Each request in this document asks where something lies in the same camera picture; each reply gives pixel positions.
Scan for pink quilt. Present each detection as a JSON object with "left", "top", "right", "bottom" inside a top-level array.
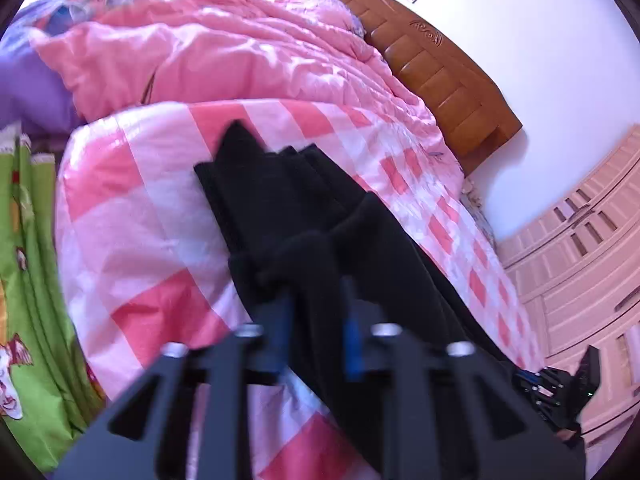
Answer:
[{"left": 29, "top": 0, "right": 449, "bottom": 157}]

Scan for pink checkered bed sheet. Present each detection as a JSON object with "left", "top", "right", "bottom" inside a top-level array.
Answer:
[{"left": 55, "top": 100, "right": 542, "bottom": 399}]

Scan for black sweatpants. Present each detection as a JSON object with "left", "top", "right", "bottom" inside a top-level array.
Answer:
[{"left": 195, "top": 122, "right": 506, "bottom": 467}]

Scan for purple pillow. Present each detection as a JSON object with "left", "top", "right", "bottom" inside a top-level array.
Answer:
[{"left": 1, "top": 0, "right": 86, "bottom": 136}]

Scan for floral nightstand cover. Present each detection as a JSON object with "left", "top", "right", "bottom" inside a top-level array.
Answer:
[{"left": 460, "top": 179, "right": 496, "bottom": 248}]

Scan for brown wooden headboard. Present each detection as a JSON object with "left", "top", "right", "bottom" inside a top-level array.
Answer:
[{"left": 340, "top": 0, "right": 522, "bottom": 176}]

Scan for light wood wardrobe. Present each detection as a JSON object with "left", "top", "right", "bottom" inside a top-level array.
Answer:
[{"left": 498, "top": 126, "right": 640, "bottom": 477}]

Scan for green cartoon cloth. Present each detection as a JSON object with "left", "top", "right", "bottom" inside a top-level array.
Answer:
[{"left": 1, "top": 124, "right": 105, "bottom": 474}]

